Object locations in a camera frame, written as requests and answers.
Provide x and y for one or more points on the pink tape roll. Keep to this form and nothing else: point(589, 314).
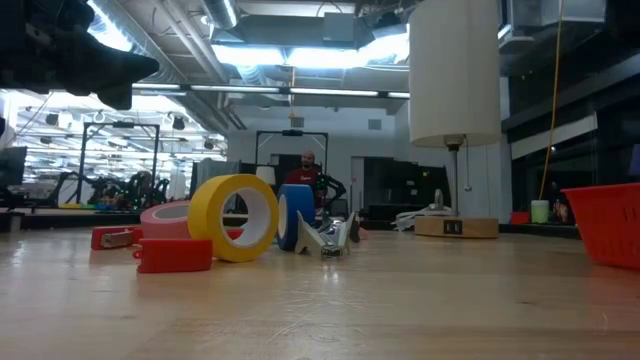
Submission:
point(160, 227)

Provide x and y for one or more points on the small background table lamp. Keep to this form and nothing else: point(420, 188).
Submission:
point(265, 175)

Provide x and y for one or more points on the white shade wooden base lamp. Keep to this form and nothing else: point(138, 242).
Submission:
point(450, 75)

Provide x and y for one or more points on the grey staple remover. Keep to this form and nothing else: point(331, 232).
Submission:
point(305, 240)

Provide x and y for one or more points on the grey hanging cloth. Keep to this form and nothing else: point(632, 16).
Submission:
point(210, 167)

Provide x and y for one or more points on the red plastic basket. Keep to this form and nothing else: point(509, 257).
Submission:
point(610, 225)

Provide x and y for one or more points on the black metal table frame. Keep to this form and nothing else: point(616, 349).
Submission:
point(75, 222)

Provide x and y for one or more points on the green cup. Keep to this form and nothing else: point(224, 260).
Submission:
point(540, 212)

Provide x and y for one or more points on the black cabinet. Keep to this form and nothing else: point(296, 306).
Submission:
point(400, 185)

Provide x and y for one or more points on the red stapler with metal plate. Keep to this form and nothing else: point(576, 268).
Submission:
point(100, 237)

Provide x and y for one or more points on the person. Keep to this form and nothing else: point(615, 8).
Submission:
point(302, 177)

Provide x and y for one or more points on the yellow tape roll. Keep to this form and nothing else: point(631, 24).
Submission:
point(205, 220)

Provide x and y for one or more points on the background black robot arm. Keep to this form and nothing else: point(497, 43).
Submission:
point(332, 187)

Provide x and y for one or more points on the blue tape roll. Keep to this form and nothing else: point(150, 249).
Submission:
point(300, 205)

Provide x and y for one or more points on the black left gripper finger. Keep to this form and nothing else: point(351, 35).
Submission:
point(115, 65)

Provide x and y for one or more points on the small red bin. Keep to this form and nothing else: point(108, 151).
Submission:
point(520, 218)

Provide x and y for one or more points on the black staple remover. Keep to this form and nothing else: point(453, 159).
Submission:
point(355, 230)

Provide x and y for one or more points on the black background rig frame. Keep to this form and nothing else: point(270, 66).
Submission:
point(291, 133)
point(120, 125)

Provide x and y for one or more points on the black monitor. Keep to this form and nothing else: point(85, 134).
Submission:
point(12, 167)

